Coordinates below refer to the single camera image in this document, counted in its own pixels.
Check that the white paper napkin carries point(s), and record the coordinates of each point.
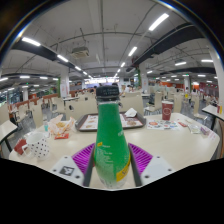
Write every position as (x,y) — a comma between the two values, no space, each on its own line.
(130,112)

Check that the red sauce packet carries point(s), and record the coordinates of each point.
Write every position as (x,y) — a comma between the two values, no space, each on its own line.
(62,136)

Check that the red paper cup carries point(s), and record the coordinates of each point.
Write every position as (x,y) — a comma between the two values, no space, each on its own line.
(167,111)

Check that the red tissue packet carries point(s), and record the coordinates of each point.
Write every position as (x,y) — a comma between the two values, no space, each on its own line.
(19,146)

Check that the clear plastic bag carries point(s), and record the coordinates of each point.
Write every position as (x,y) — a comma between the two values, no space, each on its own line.
(194,128)

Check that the small teal bottle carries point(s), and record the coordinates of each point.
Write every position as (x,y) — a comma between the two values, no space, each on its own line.
(45,127)

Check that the printed paper tray liner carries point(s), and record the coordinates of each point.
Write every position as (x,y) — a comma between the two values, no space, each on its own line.
(88,121)

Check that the dark brown food tray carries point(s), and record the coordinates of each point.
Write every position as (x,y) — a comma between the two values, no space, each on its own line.
(79,124)

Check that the white polka-dot mug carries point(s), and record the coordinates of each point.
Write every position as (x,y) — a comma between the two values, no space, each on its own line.
(38,145)

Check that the ceiling air conditioner unit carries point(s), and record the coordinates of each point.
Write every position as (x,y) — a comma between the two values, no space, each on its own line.
(80,52)

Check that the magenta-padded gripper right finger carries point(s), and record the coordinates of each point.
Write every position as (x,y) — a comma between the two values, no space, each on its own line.
(141,156)

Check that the crumpled food wrapper paper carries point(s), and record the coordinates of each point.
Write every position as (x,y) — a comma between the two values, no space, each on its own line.
(61,126)

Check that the colourful printed leaflet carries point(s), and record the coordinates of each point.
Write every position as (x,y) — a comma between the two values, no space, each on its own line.
(163,124)

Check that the small red packet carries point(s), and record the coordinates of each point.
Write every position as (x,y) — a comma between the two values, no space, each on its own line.
(182,124)

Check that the ceiling lights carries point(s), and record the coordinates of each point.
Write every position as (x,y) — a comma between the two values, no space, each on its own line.
(159,20)

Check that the white side table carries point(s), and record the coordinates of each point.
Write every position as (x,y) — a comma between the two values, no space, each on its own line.
(6,128)
(211,110)

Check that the green drink bottle black cap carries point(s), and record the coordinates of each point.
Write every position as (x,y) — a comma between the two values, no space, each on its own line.
(111,140)

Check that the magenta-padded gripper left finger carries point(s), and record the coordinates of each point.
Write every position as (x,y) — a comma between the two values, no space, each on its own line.
(81,156)

